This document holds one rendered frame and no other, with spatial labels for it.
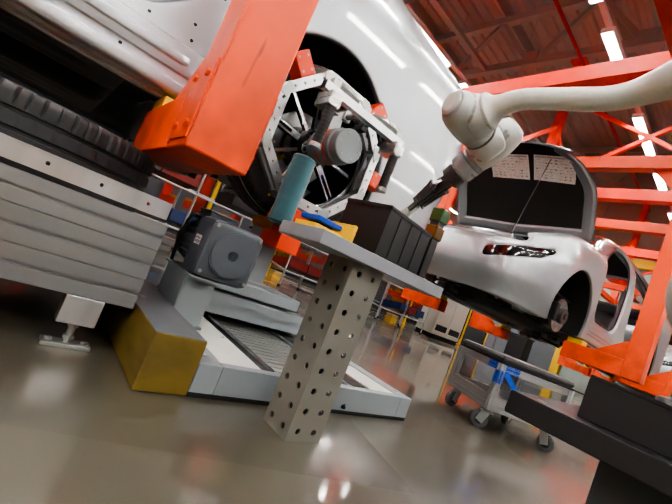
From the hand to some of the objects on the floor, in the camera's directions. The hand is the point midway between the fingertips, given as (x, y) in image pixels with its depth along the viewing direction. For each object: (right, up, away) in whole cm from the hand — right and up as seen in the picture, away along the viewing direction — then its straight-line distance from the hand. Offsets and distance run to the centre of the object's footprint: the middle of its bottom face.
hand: (409, 210), depth 137 cm
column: (-36, -56, -44) cm, 80 cm away
